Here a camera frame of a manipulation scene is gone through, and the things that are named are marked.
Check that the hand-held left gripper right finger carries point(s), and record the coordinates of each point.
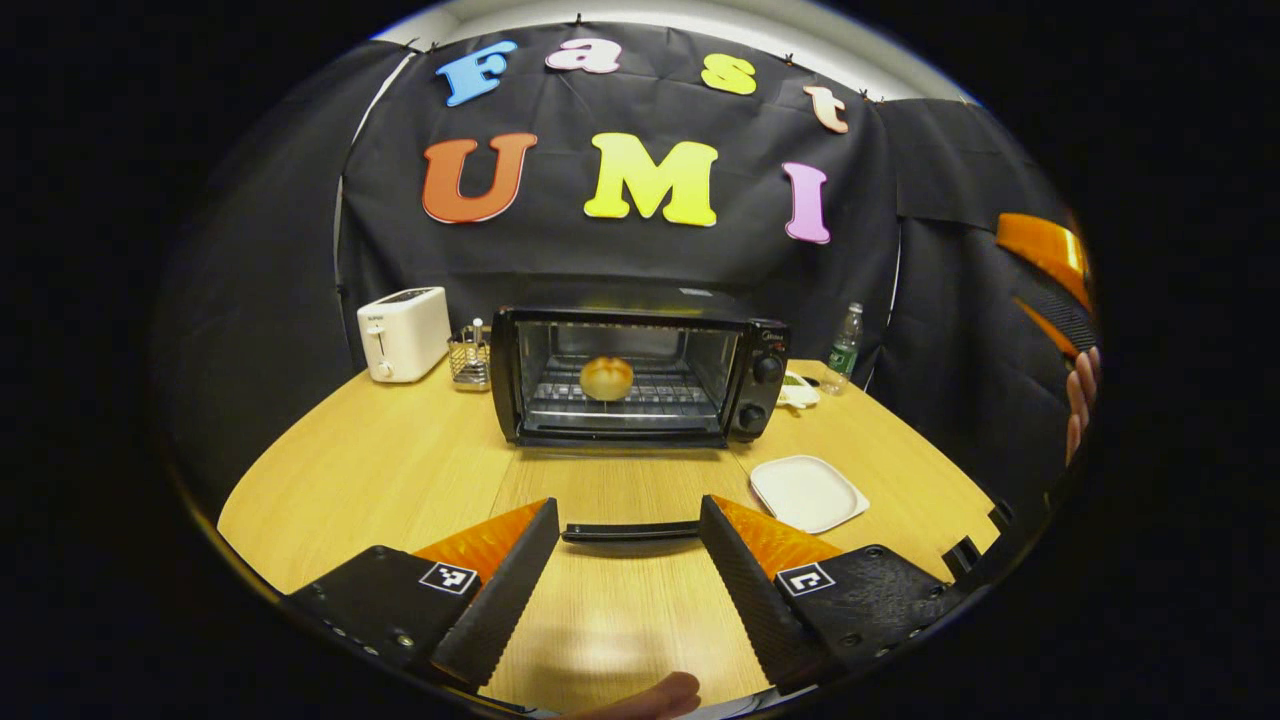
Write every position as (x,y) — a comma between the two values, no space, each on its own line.
(745,585)

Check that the white square plate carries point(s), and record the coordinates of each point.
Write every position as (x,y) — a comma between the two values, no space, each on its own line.
(808,492)

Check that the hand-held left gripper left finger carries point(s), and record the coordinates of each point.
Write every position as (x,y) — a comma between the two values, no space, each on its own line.
(505,590)

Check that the black backdrop cloth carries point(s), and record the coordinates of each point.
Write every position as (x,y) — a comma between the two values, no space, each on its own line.
(640,260)

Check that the small white kitchen timer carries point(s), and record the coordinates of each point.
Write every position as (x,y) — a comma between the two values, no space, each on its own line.
(798,392)

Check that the round bread bun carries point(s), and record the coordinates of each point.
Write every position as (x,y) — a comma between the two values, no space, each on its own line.
(606,378)

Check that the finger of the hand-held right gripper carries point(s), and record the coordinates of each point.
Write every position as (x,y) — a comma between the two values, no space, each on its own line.
(1045,250)

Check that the white toaster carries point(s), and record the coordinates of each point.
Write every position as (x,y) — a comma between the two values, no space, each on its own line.
(400,335)

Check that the black electric oven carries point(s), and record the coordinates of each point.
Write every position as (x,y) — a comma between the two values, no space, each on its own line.
(765,400)

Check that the green plastic bottle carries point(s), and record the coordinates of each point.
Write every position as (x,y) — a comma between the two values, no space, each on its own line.
(843,350)

